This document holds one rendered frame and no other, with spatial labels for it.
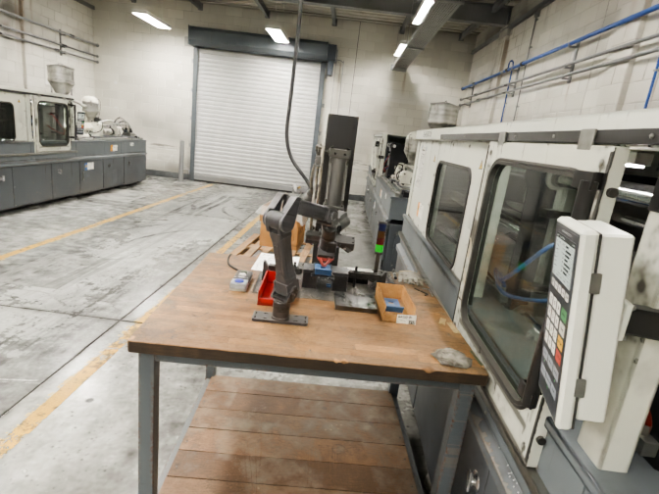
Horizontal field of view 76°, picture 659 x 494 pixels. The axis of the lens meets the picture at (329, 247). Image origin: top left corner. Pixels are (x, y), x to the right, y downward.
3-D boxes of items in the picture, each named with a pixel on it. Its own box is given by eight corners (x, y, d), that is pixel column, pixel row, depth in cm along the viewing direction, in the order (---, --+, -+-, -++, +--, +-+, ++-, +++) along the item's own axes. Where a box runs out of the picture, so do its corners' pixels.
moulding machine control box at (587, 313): (500, 376, 97) (541, 212, 87) (599, 389, 96) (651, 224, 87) (534, 430, 79) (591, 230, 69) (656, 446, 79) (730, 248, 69)
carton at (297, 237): (267, 233, 585) (270, 198, 572) (309, 240, 580) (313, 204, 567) (252, 245, 520) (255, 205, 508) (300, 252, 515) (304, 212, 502)
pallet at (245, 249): (253, 243, 585) (254, 232, 582) (325, 253, 579) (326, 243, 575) (224, 269, 470) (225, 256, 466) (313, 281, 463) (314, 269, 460)
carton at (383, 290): (381, 323, 163) (384, 304, 161) (374, 298, 187) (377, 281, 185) (415, 326, 163) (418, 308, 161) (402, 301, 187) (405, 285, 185)
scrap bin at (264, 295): (257, 305, 164) (258, 290, 162) (265, 282, 188) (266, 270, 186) (287, 308, 164) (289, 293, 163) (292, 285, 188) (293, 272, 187)
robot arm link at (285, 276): (287, 288, 157) (277, 206, 143) (300, 294, 153) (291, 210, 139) (276, 296, 153) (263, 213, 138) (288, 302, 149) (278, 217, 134)
